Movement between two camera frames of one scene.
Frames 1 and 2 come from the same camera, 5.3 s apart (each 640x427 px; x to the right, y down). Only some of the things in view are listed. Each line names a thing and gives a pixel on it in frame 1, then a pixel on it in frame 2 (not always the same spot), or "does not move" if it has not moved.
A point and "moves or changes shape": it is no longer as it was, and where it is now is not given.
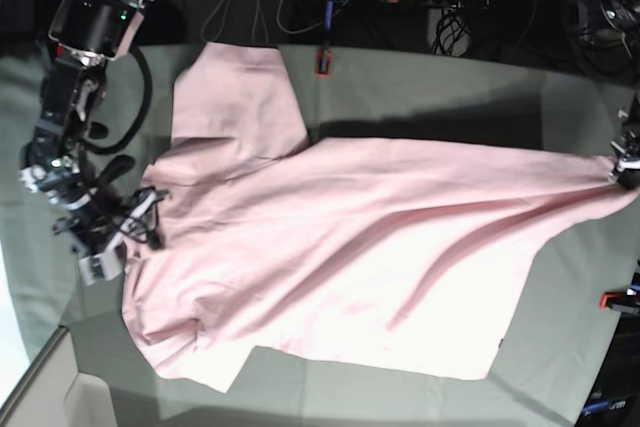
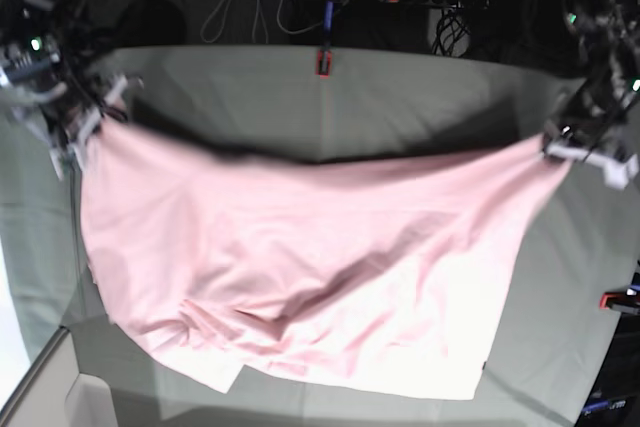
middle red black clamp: (323, 55) does not move
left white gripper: (99, 241) → (77, 143)
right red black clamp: (619, 300) does not move
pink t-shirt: (383, 256) moves or changes shape
